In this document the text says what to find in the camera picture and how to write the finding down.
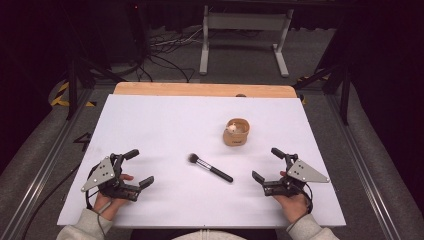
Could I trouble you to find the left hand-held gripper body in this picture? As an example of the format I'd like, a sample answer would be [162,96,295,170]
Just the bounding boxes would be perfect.
[80,152,141,203]

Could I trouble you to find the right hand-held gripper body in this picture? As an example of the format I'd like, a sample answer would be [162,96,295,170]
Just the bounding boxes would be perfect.
[262,153,331,198]

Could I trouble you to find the person's left hand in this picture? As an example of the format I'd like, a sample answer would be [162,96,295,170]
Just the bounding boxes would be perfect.
[93,173,135,222]

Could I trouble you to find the person's right hand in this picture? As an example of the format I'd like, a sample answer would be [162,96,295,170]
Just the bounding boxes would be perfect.
[273,170,310,224]

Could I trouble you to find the white table sheet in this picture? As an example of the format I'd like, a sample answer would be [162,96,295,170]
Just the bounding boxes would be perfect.
[57,94,347,229]

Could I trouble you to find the brown round container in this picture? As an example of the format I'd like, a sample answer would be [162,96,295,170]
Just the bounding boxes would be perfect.
[222,117,251,147]

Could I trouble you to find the black makeup brush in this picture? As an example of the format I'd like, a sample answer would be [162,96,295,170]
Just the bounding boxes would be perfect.
[187,152,234,184]

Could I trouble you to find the person's grey hoodie torso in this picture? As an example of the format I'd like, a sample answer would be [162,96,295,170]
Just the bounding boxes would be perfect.
[171,229,248,240]

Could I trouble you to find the yellow black floor tape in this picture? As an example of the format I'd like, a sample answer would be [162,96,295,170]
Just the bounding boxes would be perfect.
[296,73,332,105]
[49,81,98,108]

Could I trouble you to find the black tripod stand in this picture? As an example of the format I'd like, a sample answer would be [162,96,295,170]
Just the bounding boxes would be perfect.
[293,59,351,126]
[64,56,128,121]

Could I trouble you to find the wooden table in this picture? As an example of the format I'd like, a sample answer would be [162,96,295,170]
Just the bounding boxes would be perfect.
[113,82,298,99]

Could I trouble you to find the black device with red light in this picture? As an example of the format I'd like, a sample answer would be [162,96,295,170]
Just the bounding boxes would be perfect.
[128,0,150,65]

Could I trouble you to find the white metal stand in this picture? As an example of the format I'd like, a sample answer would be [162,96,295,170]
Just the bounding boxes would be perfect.
[199,4,295,78]

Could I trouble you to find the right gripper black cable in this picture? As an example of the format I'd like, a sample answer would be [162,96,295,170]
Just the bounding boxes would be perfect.
[300,181,315,215]

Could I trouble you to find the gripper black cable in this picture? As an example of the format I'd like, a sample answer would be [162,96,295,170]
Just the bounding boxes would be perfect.
[21,163,101,240]
[300,181,315,215]

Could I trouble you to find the thin grey cable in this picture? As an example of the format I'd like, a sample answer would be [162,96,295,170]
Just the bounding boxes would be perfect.
[95,199,113,240]

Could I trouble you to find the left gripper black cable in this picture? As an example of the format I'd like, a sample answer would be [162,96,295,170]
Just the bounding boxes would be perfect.
[21,163,101,240]

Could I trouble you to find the aluminium floor rail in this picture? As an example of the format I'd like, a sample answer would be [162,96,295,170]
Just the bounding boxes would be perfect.
[324,93,405,240]
[0,88,95,240]

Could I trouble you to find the bundle of floor cables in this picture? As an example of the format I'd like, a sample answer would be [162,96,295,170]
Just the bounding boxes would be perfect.
[138,26,205,84]

